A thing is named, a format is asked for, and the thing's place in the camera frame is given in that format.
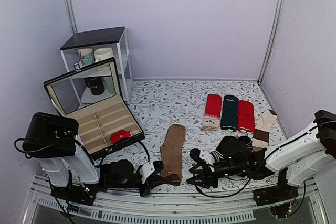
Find cream brown striped sock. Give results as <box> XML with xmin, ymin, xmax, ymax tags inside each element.
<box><xmin>252</xmin><ymin>109</ymin><xmax>277</xmax><ymax>152</ymax></box>

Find red rolled sock in box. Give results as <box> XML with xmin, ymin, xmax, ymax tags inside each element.
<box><xmin>110</xmin><ymin>130</ymin><xmax>132</xmax><ymax>145</ymax></box>

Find black compartment storage box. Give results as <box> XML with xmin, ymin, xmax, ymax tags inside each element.
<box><xmin>44</xmin><ymin>58</ymin><xmax>145</xmax><ymax>160</ymax></box>

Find floral patterned table mat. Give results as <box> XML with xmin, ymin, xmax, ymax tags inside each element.
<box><xmin>59</xmin><ymin>79</ymin><xmax>302</xmax><ymax>193</ymax></box>

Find patterned ceramic mug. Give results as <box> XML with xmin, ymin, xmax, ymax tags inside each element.
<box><xmin>77</xmin><ymin>47</ymin><xmax>95</xmax><ymax>67</ymax></box>

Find black grey striped sock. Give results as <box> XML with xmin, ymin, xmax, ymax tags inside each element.
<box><xmin>237</xmin><ymin>136</ymin><xmax>253</xmax><ymax>152</ymax></box>

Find right aluminium corner post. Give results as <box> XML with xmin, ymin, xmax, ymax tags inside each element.
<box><xmin>258</xmin><ymin>0</ymin><xmax>285</xmax><ymax>86</ymax></box>

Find red white sock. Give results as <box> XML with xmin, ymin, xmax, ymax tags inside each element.
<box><xmin>238</xmin><ymin>100</ymin><xmax>255</xmax><ymax>133</ymax></box>

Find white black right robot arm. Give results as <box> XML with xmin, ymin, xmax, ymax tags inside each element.
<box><xmin>187</xmin><ymin>110</ymin><xmax>335</xmax><ymax>201</ymax></box>

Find black sock white stripes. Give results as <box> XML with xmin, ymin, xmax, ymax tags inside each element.
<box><xmin>211</xmin><ymin>136</ymin><xmax>238</xmax><ymax>162</ymax></box>

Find red sock with face pattern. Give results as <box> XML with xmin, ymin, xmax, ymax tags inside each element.
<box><xmin>201</xmin><ymin>94</ymin><xmax>222</xmax><ymax>132</ymax></box>

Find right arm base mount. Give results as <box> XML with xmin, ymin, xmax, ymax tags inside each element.
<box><xmin>253</xmin><ymin>185</ymin><xmax>299</xmax><ymax>206</ymax></box>

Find white ceramic mug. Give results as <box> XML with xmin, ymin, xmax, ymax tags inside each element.
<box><xmin>94</xmin><ymin>47</ymin><xmax>114</xmax><ymax>63</ymax></box>

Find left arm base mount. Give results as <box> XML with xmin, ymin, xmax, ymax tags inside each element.
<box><xmin>50</xmin><ymin>183</ymin><xmax>96</xmax><ymax>206</ymax></box>

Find black mug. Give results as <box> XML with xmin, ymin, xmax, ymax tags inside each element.
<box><xmin>84</xmin><ymin>77</ymin><xmax>105</xmax><ymax>96</ymax></box>

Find brown ribbed sock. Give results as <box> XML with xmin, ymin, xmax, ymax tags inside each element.
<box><xmin>160</xmin><ymin>124</ymin><xmax>186</xmax><ymax>186</ymax></box>

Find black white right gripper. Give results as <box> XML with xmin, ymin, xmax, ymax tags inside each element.
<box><xmin>187</xmin><ymin>160</ymin><xmax>247</xmax><ymax>189</ymax></box>

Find white frame black top shelf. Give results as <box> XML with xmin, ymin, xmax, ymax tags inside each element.
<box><xmin>60</xmin><ymin>26</ymin><xmax>133</xmax><ymax>104</ymax></box>

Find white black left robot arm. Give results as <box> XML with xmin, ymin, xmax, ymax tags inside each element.
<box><xmin>15</xmin><ymin>112</ymin><xmax>178</xmax><ymax>203</ymax></box>

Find dark green sock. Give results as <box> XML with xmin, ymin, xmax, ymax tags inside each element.
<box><xmin>220</xmin><ymin>95</ymin><xmax>239</xmax><ymax>131</ymax></box>

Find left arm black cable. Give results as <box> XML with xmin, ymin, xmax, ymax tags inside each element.
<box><xmin>14</xmin><ymin>137</ymin><xmax>150</xmax><ymax>172</ymax></box>

